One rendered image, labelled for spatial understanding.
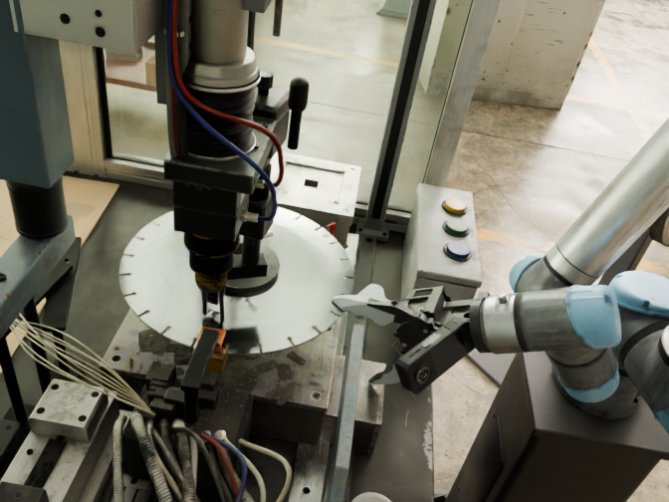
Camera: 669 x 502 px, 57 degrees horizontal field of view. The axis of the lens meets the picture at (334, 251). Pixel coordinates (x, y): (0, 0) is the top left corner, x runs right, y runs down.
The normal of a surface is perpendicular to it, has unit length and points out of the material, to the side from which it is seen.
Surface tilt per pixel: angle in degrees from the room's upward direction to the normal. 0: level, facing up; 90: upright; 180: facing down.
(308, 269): 0
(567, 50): 90
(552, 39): 91
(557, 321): 60
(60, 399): 0
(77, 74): 90
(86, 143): 90
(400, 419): 0
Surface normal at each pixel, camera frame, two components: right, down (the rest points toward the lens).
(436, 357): 0.54, 0.18
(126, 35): -0.11, 0.61
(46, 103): 0.98, 0.18
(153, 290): 0.15, -0.77
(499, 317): -0.52, -0.29
